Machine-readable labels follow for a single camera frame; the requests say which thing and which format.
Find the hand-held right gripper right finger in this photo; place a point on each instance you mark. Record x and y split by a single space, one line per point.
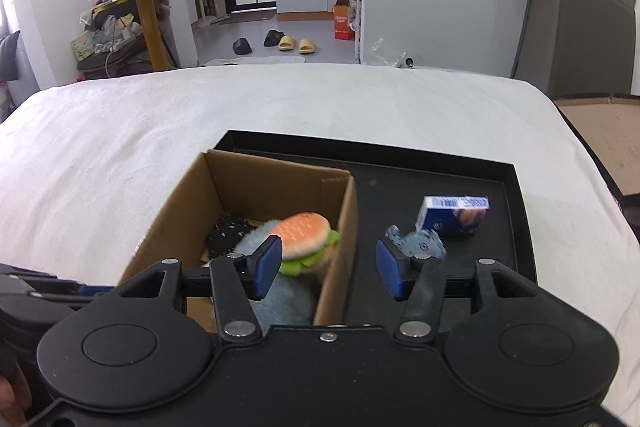
390 269

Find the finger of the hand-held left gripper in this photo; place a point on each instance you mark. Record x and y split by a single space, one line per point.
25 274
75 294

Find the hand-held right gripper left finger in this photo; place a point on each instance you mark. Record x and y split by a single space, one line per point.
267 267

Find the blue-grey plush toy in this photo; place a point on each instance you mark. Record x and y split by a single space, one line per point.
290 302

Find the small blue whale toy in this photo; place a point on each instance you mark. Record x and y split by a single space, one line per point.
425 244

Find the hamburger plush toy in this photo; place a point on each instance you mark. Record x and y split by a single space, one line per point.
305 232

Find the black star-patterned pouch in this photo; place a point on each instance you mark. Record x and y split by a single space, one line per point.
227 234

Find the brown cardboard box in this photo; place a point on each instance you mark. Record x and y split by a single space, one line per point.
340 247

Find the black tray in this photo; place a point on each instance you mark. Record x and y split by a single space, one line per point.
390 202

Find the blue and white packet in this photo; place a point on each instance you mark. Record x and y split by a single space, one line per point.
445 219

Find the person's left hand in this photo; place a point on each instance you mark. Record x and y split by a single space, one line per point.
10 399

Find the clear plastic bag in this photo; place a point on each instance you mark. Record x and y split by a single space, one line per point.
387 54

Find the dark cloth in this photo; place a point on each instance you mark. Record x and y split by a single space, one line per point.
10 54

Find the black slipper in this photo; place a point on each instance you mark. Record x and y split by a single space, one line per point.
273 38
242 46

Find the white narrow rack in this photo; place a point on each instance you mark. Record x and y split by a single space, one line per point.
359 32

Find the pile of clutter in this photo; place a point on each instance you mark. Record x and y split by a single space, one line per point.
110 47

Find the orange carton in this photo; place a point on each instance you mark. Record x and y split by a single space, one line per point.
344 22

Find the brown cardboard sheet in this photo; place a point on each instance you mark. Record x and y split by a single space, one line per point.
605 137

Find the yellow side table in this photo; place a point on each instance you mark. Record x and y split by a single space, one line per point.
150 27

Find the white fan stand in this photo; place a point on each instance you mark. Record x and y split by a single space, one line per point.
205 4

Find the grey padded panel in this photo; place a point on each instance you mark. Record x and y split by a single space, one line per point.
590 42

